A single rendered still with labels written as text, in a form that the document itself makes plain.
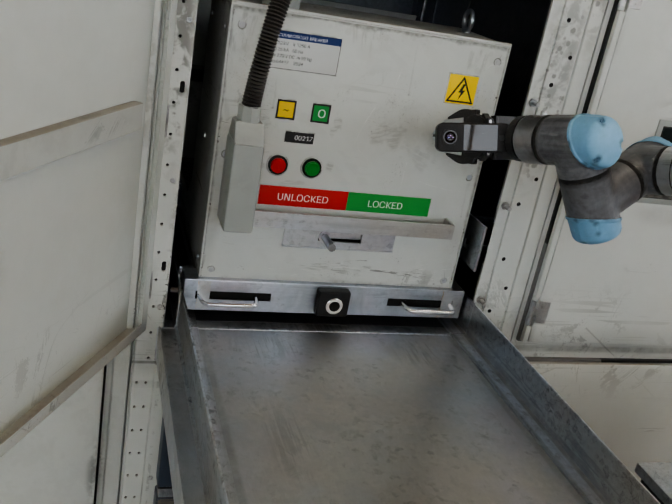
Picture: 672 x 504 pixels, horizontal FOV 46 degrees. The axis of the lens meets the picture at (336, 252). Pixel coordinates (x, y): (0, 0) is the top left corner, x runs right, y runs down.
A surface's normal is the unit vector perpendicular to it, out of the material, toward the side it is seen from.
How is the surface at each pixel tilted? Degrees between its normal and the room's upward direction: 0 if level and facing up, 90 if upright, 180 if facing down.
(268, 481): 0
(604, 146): 75
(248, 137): 61
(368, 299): 90
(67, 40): 90
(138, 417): 90
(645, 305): 91
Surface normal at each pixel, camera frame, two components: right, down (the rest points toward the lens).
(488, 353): -0.95, -0.06
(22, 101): 0.95, 0.25
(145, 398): 0.26, 0.40
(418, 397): 0.18, -0.92
